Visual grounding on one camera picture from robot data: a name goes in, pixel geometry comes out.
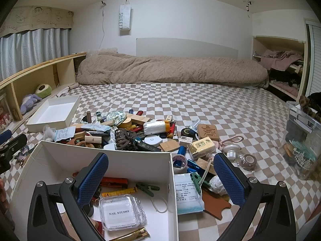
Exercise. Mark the light wooden box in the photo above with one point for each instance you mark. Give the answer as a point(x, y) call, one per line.
point(139, 119)

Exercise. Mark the purple blue crocheted piece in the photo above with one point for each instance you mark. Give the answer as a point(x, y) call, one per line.
point(22, 155)

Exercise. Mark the clear plastic nail case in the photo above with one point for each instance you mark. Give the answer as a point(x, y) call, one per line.
point(121, 212)

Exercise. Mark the floral fabric pouch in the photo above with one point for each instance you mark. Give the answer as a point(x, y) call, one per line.
point(116, 117)

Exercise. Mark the white printed plastic packet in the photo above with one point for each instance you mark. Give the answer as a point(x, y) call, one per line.
point(188, 193)

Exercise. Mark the light blue paper packet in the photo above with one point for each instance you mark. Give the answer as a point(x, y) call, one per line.
point(64, 133)

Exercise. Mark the brown hair claw clip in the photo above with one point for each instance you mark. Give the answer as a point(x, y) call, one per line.
point(124, 139)

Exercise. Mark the white pink suction cup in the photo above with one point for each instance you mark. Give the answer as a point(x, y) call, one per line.
point(230, 150)

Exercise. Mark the pink clothes pile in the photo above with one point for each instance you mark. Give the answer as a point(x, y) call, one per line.
point(278, 57)

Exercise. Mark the white window blind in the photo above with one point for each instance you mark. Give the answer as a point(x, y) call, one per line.
point(314, 55)

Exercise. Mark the gold foil bar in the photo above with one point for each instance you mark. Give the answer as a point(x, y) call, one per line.
point(130, 235)

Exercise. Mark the white shallow box lid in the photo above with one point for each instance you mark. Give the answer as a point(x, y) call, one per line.
point(54, 111)

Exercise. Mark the built-in closet shelf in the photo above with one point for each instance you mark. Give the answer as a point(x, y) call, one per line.
point(278, 45)

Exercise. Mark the square wooden coaster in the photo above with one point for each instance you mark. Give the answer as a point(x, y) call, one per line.
point(169, 145)

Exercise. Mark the clear bag by wall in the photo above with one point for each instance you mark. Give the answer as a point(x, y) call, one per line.
point(298, 130)

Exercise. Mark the wooden bedside shelf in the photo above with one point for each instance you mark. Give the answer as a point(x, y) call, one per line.
point(32, 69)

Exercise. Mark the brown white checkered bed sheet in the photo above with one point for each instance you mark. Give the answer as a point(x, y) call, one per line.
point(200, 100)

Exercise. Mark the orange utility knife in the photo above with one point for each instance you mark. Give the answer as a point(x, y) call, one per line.
point(114, 181)

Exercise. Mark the white silver wipes pack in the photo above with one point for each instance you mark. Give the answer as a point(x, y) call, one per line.
point(154, 127)

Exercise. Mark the brown leather piece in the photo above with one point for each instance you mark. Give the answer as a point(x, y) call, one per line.
point(72, 143)
point(215, 205)

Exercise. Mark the white crumpled plastic wrap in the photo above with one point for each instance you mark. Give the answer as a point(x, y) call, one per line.
point(49, 131)

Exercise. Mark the white round tape measure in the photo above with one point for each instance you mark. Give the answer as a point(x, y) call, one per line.
point(153, 140)

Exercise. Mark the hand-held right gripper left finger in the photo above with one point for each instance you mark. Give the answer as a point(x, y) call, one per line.
point(91, 178)

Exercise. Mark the grey curtain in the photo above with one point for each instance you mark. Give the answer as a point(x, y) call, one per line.
point(32, 47)

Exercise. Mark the black cloth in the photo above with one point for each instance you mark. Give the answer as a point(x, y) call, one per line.
point(314, 99)

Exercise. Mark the leopard print scrunchie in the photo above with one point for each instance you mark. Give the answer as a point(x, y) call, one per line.
point(307, 106)

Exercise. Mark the beige cartoon print valance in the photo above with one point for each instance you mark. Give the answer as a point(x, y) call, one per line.
point(35, 17)

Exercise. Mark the beige quilt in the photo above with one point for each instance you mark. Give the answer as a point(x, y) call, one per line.
point(163, 67)

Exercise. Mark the clear tape roll red print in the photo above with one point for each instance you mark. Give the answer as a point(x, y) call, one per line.
point(179, 162)

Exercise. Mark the white crumpled tissue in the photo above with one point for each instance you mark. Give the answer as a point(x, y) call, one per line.
point(217, 185)

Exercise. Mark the pink scissors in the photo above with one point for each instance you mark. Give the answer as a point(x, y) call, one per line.
point(232, 140)

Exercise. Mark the cream printed box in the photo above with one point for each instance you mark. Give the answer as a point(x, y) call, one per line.
point(200, 149)

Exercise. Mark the white headboard panel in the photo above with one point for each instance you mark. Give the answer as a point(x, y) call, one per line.
point(188, 47)

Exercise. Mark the white cardboard box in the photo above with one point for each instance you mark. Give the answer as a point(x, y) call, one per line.
point(150, 165)

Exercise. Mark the small brown cylinder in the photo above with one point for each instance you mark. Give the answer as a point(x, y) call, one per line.
point(88, 116)

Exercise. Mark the blue metallic lighter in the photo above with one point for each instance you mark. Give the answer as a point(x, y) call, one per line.
point(182, 151)

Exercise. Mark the carved wooden block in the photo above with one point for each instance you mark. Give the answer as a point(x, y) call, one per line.
point(207, 132)

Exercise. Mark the brown tape roll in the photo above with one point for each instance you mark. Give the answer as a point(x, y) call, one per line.
point(249, 162)

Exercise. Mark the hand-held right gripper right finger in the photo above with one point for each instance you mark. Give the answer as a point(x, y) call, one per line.
point(229, 178)

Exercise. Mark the avocado plush toy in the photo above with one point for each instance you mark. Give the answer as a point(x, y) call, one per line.
point(43, 91)

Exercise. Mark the white hanging paper bag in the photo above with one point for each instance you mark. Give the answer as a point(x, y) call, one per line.
point(125, 17)

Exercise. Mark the green clothespin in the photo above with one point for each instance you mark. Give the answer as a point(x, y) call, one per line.
point(198, 180)
point(148, 188)

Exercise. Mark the red dressed doll clear case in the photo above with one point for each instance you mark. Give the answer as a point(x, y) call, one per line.
point(3, 118)

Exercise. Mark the black round tin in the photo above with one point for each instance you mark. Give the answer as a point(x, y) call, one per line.
point(186, 132)

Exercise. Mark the purple plush toy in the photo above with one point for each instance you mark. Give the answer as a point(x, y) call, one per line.
point(28, 103)

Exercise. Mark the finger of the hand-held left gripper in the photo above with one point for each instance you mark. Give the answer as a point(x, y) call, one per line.
point(5, 135)
point(17, 141)

